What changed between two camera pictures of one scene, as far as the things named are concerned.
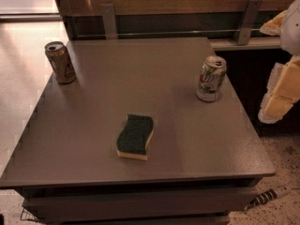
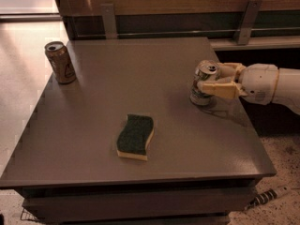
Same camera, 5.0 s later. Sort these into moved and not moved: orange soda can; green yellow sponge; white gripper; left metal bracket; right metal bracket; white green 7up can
Moved: white green 7up can; white gripper
Not moved: orange soda can; left metal bracket; right metal bracket; green yellow sponge
